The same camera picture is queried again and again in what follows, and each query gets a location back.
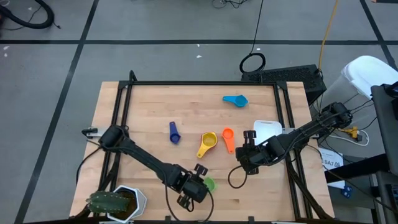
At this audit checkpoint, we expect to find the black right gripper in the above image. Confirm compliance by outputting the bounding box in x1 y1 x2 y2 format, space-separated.
235 130 282 175

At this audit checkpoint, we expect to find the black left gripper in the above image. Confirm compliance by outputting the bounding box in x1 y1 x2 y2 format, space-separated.
172 163 209 211

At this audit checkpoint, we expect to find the green measuring cup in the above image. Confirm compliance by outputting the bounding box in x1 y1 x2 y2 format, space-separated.
203 176 217 193

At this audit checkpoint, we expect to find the orange measuring cup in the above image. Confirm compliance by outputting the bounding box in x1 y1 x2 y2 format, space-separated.
221 127 235 155

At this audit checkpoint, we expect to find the yellow measuring cup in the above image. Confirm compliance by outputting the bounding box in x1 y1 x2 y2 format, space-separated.
196 131 218 159

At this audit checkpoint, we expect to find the small navy measuring cup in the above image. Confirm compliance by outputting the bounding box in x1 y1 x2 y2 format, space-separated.
169 121 182 145

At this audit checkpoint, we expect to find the cyan measuring cup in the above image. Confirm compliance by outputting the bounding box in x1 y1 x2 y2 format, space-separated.
222 95 249 108

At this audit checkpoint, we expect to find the white plastic basket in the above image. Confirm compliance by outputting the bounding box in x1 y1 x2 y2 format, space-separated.
253 120 283 147

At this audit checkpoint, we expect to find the white hexagonal plant pot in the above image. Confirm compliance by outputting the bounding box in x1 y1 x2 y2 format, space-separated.
107 185 147 224

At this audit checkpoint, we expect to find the white printed paper sheet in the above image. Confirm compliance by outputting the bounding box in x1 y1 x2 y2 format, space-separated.
318 147 345 171

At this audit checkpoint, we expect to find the green cactus plant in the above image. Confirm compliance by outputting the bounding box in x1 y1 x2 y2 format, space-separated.
86 190 131 214

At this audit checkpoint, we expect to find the small blue tag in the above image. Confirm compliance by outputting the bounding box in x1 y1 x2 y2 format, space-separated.
340 185 354 200

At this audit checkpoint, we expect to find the white lined trash bin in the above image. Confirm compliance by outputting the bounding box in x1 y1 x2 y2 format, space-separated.
313 55 398 116

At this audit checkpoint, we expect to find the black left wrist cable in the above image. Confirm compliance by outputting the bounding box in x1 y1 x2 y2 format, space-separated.
164 183 215 223

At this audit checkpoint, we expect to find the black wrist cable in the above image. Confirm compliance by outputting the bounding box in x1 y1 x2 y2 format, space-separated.
228 164 249 189
164 183 215 223

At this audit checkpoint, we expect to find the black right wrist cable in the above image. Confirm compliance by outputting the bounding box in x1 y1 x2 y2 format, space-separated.
228 164 249 189

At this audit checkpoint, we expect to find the black metal table frame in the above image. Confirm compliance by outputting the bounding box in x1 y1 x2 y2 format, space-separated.
73 70 335 224

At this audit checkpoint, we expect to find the yellow cable connector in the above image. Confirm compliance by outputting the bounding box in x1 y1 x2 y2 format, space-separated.
338 126 360 139

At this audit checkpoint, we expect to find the thin white cable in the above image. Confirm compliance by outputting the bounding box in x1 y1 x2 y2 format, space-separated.
326 129 370 147

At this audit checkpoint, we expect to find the black hanging cable with coil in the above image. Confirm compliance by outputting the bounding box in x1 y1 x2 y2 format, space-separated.
239 0 267 74

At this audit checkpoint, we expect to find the yellow power cable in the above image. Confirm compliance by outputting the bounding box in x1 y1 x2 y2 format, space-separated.
317 0 340 73

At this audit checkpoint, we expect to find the thick black floor hose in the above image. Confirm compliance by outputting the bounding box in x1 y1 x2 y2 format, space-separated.
0 0 55 30

